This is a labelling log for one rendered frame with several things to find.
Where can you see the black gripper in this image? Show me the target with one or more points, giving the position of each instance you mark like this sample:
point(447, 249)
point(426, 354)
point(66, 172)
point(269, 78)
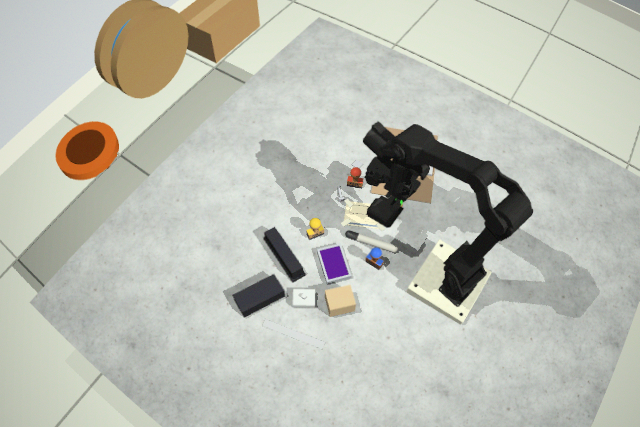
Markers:
point(386, 210)

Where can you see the white marker pen with grey cap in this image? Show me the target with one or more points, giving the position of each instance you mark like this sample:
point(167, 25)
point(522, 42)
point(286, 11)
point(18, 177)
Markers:
point(371, 241)

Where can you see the tan cardboard box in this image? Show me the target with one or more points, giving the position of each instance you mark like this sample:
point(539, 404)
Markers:
point(340, 300)

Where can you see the cream paper card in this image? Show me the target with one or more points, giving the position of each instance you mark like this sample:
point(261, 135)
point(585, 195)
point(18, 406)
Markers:
point(356, 215)

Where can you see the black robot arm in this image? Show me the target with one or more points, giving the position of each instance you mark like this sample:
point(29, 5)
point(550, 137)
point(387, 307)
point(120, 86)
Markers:
point(411, 152)

